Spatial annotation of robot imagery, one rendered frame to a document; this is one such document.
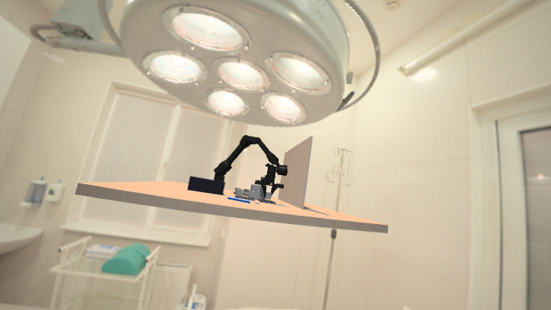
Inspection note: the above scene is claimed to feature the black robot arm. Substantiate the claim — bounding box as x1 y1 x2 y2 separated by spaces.
214 135 288 182

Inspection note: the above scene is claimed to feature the tan flat panel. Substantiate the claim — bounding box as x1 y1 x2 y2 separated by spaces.
278 136 313 209

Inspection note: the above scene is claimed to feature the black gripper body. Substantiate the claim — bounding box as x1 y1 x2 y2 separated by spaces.
255 173 284 189

